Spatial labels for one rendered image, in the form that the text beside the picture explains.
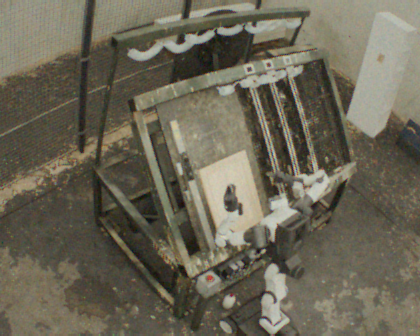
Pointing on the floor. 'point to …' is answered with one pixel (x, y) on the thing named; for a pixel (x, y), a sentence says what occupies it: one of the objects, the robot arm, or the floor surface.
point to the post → (199, 312)
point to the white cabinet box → (381, 72)
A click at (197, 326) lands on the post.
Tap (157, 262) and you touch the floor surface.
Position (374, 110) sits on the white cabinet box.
